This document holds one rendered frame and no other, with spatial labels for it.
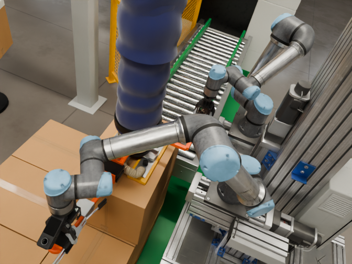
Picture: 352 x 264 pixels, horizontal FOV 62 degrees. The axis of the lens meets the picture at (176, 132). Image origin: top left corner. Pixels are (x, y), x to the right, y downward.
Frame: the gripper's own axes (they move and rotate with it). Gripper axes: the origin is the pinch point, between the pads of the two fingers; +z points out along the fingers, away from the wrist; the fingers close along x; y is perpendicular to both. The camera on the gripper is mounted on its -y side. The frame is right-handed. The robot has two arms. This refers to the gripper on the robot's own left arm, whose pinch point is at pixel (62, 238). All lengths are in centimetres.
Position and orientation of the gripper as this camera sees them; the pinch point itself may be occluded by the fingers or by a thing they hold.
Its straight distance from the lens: 121.0
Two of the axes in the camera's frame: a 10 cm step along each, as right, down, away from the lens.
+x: -9.2, -3.8, 1.3
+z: -1.9, 6.9, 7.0
